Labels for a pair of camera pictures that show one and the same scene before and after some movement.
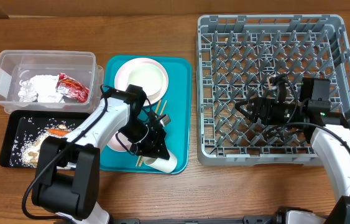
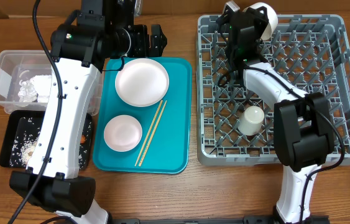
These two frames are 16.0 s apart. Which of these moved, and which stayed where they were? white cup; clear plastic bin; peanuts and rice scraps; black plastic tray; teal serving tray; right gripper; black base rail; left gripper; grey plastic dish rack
Moved: left gripper; white cup; right gripper
Stayed: clear plastic bin; peanuts and rice scraps; black base rail; grey plastic dish rack; black plastic tray; teal serving tray
